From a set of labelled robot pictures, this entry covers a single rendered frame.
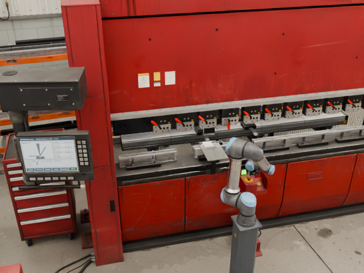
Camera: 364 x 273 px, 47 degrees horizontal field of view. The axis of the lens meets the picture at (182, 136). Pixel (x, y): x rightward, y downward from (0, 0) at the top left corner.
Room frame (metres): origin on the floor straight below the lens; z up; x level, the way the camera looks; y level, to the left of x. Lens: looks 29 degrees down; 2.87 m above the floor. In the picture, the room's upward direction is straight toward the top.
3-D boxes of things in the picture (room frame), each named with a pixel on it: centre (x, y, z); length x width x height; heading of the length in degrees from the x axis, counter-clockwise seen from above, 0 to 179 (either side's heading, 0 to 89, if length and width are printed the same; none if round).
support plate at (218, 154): (3.11, -0.27, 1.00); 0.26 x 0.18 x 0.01; 14
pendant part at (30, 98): (2.46, 0.87, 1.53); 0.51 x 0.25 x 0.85; 92
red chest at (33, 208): (3.24, 1.30, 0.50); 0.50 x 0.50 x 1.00; 14
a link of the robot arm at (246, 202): (2.47, -0.48, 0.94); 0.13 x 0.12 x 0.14; 55
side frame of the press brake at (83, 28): (3.19, 0.75, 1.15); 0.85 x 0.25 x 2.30; 14
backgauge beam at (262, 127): (3.64, -0.56, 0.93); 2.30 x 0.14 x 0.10; 104
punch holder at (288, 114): (3.43, -0.99, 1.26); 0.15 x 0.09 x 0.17; 104
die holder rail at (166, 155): (3.12, 0.30, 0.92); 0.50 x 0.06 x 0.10; 104
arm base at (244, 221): (2.47, -0.48, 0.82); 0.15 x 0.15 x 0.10
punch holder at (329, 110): (3.53, -1.38, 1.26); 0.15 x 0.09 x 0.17; 104
